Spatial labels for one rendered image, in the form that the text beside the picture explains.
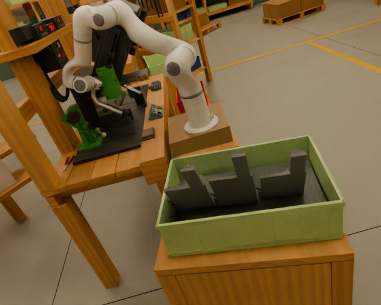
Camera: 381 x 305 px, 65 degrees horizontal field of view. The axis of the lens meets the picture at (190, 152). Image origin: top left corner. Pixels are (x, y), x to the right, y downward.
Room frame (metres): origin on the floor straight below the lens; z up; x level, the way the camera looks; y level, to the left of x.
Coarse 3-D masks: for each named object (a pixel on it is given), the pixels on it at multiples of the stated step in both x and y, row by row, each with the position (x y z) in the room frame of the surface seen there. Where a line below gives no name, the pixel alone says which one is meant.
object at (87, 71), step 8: (80, 72) 2.22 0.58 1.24; (88, 72) 2.15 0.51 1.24; (80, 96) 2.07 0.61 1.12; (88, 96) 2.06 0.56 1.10; (96, 96) 2.06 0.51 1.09; (80, 104) 2.07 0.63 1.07; (88, 104) 2.07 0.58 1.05; (88, 112) 2.07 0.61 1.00; (96, 112) 2.06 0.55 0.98; (88, 120) 2.07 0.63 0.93; (96, 120) 2.07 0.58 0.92
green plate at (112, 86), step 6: (108, 66) 2.01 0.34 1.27; (102, 72) 2.00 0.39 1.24; (108, 72) 2.00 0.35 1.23; (114, 72) 1.99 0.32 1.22; (102, 78) 1.99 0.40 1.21; (108, 78) 1.99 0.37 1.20; (114, 78) 1.98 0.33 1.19; (102, 84) 1.99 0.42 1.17; (108, 84) 1.98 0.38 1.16; (114, 84) 1.98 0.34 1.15; (108, 90) 1.97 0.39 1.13; (114, 90) 1.97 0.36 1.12; (108, 96) 1.96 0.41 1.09; (114, 96) 1.96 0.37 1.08
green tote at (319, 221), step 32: (192, 160) 1.15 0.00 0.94; (224, 160) 1.11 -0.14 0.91; (256, 160) 1.08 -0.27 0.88; (288, 160) 1.05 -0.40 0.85; (320, 160) 0.86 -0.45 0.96; (160, 224) 0.78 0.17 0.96; (192, 224) 0.75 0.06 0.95; (224, 224) 0.73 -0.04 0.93; (256, 224) 0.70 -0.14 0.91; (288, 224) 0.68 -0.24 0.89; (320, 224) 0.66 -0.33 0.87
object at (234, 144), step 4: (232, 132) 1.44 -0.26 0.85; (232, 136) 1.40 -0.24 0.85; (236, 140) 1.35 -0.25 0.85; (224, 144) 1.34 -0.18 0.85; (228, 144) 1.33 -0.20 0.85; (232, 144) 1.32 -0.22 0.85; (236, 144) 1.31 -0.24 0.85; (208, 148) 1.35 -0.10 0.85; (212, 148) 1.34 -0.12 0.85; (216, 148) 1.33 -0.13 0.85; (220, 148) 1.32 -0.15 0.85; (224, 148) 1.30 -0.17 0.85; (228, 148) 1.30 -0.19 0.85; (192, 152) 1.36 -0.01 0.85; (196, 152) 1.35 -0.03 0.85; (200, 152) 1.34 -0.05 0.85; (204, 152) 1.32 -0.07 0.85; (180, 156) 1.36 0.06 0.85; (184, 156) 1.35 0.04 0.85
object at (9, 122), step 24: (0, 0) 1.85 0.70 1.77; (48, 0) 2.78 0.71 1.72; (0, 24) 1.76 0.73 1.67; (0, 48) 1.76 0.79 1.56; (72, 48) 2.78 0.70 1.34; (24, 72) 1.76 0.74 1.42; (0, 96) 1.39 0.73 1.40; (48, 96) 1.81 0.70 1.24; (0, 120) 1.38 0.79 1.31; (24, 120) 1.45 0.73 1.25; (48, 120) 1.76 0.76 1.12; (24, 144) 1.38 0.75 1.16; (72, 144) 1.78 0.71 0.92; (24, 168) 1.38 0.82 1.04; (48, 168) 1.41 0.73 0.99
